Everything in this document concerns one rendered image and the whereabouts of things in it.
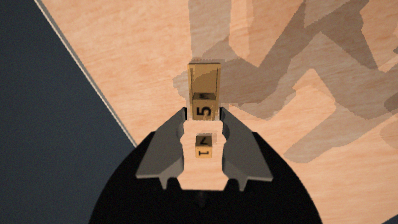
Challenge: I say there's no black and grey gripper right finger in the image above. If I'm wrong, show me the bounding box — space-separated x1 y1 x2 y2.
219 107 323 224

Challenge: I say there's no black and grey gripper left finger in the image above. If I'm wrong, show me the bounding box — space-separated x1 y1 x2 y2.
88 107 187 224

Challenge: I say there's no wooden number cube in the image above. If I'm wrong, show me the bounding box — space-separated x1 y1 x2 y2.
192 92 216 121
195 136 212 158

